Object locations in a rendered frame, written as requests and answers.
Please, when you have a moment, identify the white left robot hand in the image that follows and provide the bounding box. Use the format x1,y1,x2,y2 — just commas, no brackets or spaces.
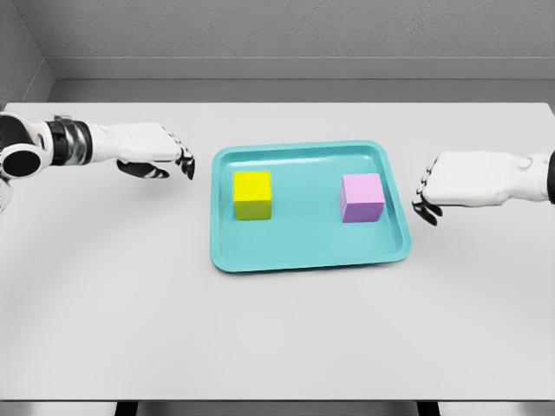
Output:
113,122,196,181

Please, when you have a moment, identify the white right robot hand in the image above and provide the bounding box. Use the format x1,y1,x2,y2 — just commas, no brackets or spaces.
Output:
411,150,508,228

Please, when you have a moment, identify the pink cube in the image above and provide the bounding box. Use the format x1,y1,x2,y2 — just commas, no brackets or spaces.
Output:
338,172,386,224

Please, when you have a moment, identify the yellow cube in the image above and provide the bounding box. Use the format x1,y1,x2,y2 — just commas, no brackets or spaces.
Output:
232,170,273,222

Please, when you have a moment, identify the teal plastic tray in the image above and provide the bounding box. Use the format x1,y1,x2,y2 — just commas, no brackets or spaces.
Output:
209,139,412,275

